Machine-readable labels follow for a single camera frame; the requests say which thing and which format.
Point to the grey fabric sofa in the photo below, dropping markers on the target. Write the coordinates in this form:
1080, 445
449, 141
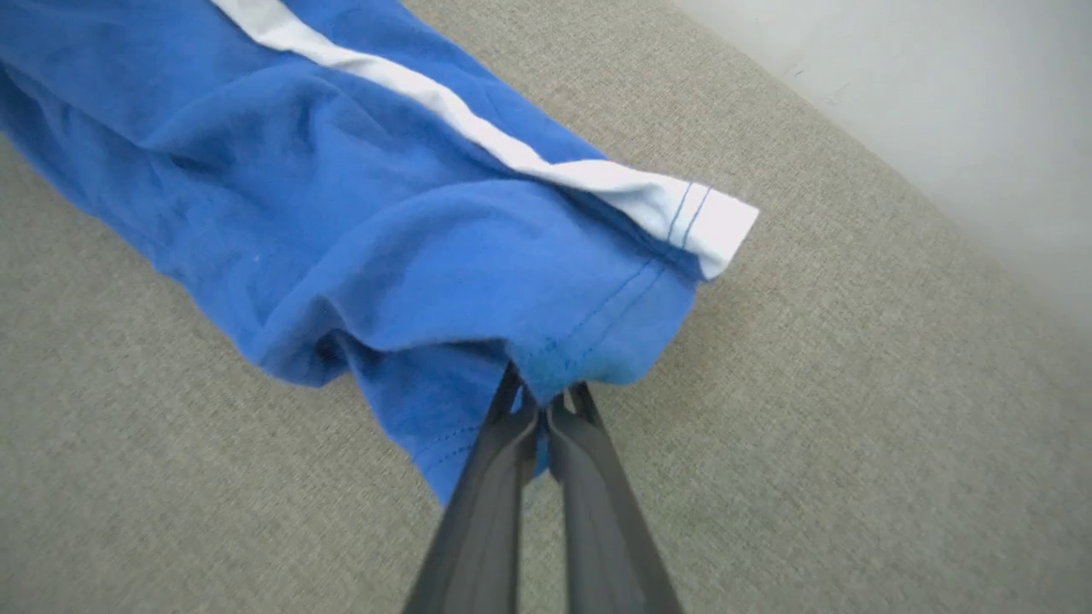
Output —
853, 426

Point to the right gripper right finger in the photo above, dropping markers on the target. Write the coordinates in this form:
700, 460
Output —
601, 520

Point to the blue shorts with white stripe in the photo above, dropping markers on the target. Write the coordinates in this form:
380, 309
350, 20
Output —
384, 213

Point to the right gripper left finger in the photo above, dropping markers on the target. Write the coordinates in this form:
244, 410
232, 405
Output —
482, 512

